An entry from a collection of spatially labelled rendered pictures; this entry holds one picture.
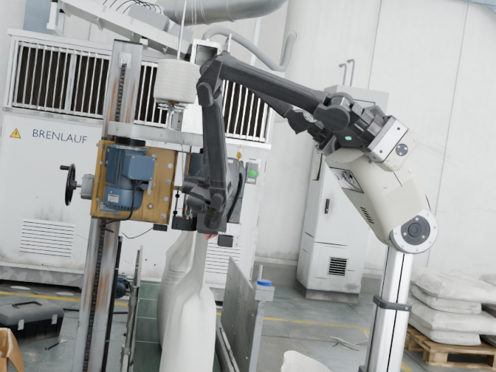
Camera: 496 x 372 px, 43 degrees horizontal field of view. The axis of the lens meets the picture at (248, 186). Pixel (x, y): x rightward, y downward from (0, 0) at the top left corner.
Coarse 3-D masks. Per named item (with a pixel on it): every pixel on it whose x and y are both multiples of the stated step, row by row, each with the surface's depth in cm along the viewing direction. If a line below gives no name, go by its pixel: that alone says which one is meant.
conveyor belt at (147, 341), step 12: (144, 288) 419; (156, 288) 424; (144, 300) 387; (156, 300) 391; (144, 312) 361; (156, 312) 364; (144, 324) 338; (156, 324) 341; (144, 336) 318; (156, 336) 321; (144, 348) 299; (156, 348) 301; (144, 360) 283; (156, 360) 285; (216, 360) 296
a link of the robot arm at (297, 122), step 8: (216, 56) 227; (208, 64) 227; (200, 72) 228; (248, 88) 231; (264, 96) 231; (272, 104) 232; (280, 104) 231; (288, 104) 231; (280, 112) 232; (288, 112) 229; (296, 112) 229; (288, 120) 237; (296, 120) 230; (304, 120) 230; (296, 128) 230; (304, 128) 230
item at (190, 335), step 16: (208, 240) 219; (192, 272) 251; (176, 288) 242; (192, 288) 230; (208, 288) 244; (176, 304) 225; (192, 304) 220; (208, 304) 221; (176, 320) 222; (192, 320) 218; (208, 320) 219; (176, 336) 219; (192, 336) 218; (208, 336) 219; (176, 352) 219; (192, 352) 218; (208, 352) 220; (160, 368) 242; (176, 368) 218; (192, 368) 218; (208, 368) 221
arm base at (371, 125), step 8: (368, 112) 174; (360, 120) 172; (368, 120) 173; (376, 120) 172; (384, 120) 174; (392, 120) 172; (352, 128) 175; (360, 128) 173; (368, 128) 172; (376, 128) 172; (384, 128) 172; (360, 136) 174; (368, 136) 173; (376, 136) 172; (368, 144) 173; (376, 144) 172; (368, 152) 173
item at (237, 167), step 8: (192, 152) 265; (192, 160) 262; (200, 160) 262; (192, 168) 262; (200, 168) 263; (232, 168) 265; (240, 168) 265; (200, 176) 263; (232, 176) 265; (232, 184) 265; (232, 192) 265; (184, 200) 265; (232, 200) 266; (240, 200) 266; (184, 208) 263; (240, 208) 267; (184, 216) 263; (232, 216) 266; (240, 216) 267
